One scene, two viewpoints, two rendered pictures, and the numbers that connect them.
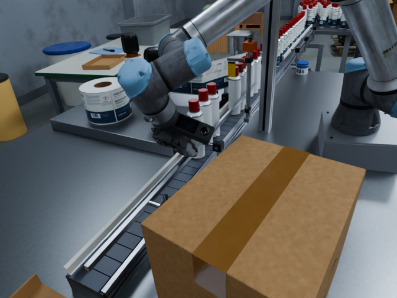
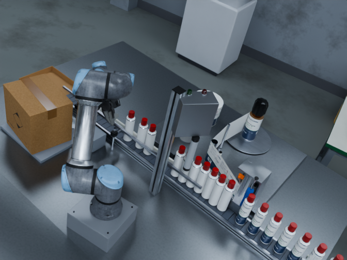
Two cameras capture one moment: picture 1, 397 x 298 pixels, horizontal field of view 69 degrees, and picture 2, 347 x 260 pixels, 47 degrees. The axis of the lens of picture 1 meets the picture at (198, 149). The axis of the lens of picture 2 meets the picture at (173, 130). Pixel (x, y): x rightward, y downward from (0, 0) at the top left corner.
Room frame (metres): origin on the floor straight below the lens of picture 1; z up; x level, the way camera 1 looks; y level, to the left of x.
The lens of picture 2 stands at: (1.11, -1.71, 2.47)
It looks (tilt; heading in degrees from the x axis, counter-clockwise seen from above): 40 degrees down; 91
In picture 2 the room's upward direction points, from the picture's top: 14 degrees clockwise
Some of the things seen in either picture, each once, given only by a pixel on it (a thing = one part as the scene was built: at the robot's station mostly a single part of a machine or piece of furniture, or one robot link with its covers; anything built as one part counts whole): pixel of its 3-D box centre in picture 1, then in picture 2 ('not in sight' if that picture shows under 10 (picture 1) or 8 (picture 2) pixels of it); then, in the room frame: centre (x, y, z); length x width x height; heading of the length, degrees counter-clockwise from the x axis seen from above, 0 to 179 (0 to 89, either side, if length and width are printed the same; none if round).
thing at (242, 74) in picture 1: (238, 87); (186, 166); (1.19, -0.20, 0.98); 0.05 x 0.05 x 0.20
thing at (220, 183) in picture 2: (253, 73); (218, 189); (1.37, -0.30, 0.98); 0.05 x 0.05 x 0.20
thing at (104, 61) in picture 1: (105, 61); not in sight; (2.48, 0.73, 0.82); 0.34 x 0.24 x 0.04; 166
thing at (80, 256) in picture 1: (188, 145); (133, 133); (0.86, 0.04, 0.91); 1.07 x 0.01 x 0.02; 151
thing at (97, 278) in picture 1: (228, 123); (166, 169); (1.09, -0.14, 0.86); 1.65 x 0.08 x 0.04; 151
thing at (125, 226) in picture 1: (206, 136); (126, 132); (0.82, -0.03, 0.96); 1.07 x 0.01 x 0.01; 151
